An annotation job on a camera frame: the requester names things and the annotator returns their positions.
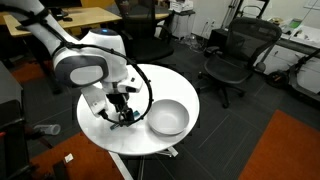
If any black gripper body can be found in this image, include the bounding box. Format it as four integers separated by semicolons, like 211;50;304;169
107;83;129;112

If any teal and white marker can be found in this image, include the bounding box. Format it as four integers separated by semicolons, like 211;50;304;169
110;110;140;130

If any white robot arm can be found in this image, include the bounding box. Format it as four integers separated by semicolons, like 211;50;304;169
0;0;135;125

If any grey bowl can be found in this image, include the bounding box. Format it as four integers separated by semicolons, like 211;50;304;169
147;99;189;135

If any round white table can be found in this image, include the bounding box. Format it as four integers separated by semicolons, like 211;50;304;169
77;64;200;156

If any white paper scrap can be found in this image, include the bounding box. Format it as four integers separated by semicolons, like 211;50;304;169
64;153;74;163

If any clear plastic cup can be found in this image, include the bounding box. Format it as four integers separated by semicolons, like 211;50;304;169
35;124;61;135

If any wooden desk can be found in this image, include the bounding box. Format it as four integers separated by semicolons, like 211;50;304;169
2;6;123;95

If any black computer mouse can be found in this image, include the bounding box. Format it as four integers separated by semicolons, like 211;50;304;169
63;17;73;22

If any white cabinet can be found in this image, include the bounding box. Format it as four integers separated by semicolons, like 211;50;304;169
169;10;195;39

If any black mesh office chair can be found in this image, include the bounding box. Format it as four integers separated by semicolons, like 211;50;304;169
198;17;282;108

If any black monitor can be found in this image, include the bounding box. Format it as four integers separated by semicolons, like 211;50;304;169
40;0;82;17

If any black electric scooter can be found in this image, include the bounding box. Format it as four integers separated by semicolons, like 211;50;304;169
266;49;320;106

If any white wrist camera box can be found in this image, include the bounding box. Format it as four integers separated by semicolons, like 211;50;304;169
81;85;108;117

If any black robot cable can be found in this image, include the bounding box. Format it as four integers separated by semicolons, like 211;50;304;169
0;4;155;127

